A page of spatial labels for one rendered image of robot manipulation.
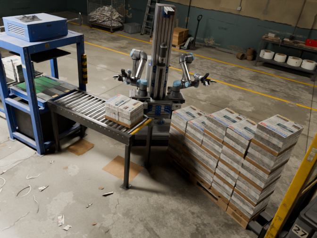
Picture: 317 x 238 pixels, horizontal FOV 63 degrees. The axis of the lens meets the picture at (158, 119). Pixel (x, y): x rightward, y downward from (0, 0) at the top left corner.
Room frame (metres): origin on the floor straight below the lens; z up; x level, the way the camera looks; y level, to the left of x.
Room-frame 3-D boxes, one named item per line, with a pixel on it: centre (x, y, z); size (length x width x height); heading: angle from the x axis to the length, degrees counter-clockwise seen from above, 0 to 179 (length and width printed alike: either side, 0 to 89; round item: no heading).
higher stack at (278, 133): (2.20, -1.18, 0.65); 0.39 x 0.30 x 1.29; 132
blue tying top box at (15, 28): (3.37, 1.69, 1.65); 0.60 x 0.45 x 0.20; 153
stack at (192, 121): (2.74, -0.70, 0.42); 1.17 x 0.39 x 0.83; 42
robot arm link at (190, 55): (3.63, -0.32, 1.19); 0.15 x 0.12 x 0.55; 126
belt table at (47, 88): (3.37, 1.69, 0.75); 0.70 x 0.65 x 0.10; 63
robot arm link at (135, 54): (3.50, 0.41, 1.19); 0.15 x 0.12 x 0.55; 74
